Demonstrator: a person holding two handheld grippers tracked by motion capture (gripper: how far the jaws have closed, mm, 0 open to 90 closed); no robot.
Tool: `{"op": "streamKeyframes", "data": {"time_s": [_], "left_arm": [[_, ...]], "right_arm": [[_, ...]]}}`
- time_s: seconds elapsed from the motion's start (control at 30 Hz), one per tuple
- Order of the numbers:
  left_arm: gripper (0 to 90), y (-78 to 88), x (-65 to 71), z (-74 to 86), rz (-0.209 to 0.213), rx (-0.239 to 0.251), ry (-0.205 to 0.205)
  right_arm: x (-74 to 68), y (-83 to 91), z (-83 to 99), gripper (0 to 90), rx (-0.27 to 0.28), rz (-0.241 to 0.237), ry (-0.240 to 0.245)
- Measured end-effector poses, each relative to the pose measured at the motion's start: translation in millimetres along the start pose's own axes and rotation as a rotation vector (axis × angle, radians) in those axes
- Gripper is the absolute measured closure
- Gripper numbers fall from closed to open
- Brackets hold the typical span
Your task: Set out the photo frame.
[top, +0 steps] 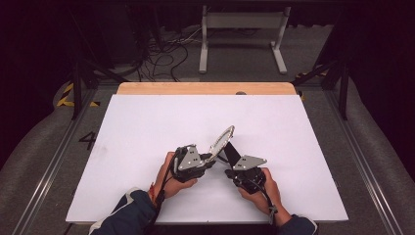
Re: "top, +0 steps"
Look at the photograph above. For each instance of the aluminium floor rail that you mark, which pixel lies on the aluminium floor rail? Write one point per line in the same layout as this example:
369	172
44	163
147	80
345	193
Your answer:
362	163
49	169

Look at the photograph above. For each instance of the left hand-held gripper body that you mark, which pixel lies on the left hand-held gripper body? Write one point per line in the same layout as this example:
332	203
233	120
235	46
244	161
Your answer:
189	161

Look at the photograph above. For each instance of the yellow black floor tape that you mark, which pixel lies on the yellow black floor tape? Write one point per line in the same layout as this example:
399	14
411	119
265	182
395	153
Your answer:
67	98

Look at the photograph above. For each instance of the person's right hand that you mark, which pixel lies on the person's right hand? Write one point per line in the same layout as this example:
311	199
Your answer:
262	199

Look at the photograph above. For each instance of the black metal stand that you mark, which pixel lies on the black metal stand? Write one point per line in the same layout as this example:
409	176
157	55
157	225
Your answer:
342	88
77	84

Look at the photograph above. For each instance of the white metal table frame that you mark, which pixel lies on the white metal table frame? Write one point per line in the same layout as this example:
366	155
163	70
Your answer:
243	20

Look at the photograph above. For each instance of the person's left hand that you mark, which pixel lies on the person's left hand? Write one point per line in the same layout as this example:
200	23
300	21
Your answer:
169	187

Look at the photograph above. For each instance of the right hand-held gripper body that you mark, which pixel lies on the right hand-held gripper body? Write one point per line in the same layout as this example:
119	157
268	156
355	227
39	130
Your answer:
249	176

